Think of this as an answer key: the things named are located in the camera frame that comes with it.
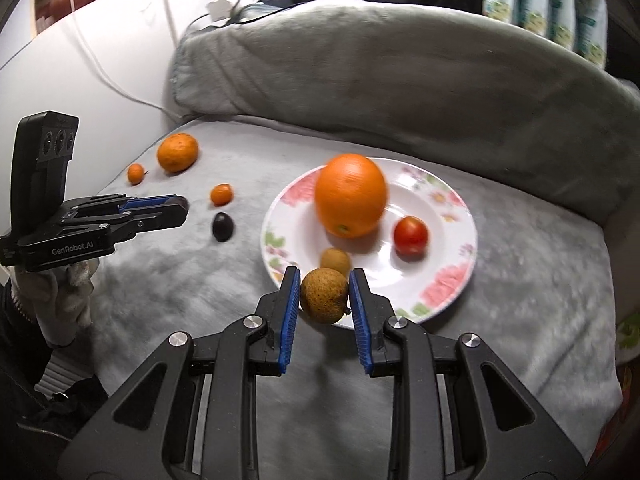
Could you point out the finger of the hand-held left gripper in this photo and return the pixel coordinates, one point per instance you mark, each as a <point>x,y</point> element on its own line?
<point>150,203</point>
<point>150,220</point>

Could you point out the orange cherry tomato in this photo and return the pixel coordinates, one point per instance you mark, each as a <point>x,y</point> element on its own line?
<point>221,194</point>

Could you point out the person's left forearm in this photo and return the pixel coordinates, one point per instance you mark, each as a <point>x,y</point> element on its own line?
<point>65,375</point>

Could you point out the dark grape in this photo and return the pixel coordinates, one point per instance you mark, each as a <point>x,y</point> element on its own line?
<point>222,226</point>

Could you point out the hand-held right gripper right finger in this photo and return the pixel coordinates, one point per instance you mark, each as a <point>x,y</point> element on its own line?
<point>361,320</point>

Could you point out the small orange kumquat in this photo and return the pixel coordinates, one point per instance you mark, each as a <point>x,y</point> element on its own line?
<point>135,173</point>

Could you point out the grey fleece blanket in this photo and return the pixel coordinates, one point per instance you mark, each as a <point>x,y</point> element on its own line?
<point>400,85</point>

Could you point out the white cabinet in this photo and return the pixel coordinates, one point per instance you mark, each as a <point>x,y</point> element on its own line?
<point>75,85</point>

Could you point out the red cherry tomato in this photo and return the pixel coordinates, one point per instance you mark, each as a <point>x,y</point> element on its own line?
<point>410,236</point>

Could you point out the person's left hand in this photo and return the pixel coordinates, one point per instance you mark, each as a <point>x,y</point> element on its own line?
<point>60,305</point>

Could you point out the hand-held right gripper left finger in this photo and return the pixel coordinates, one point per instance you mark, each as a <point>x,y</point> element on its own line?
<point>290,310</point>

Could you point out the rough mandarin orange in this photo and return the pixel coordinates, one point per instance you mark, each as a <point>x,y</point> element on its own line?
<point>177,152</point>

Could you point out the brown longan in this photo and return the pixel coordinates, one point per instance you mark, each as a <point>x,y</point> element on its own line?
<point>324,295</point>
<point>335,261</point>

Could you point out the white power strip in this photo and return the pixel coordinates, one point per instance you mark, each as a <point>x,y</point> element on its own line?
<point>222,6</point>

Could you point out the large smooth orange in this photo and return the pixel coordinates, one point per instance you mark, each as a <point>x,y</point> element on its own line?
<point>351,195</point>

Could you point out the white floral plate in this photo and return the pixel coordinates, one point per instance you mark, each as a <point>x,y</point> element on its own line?
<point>435,280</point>

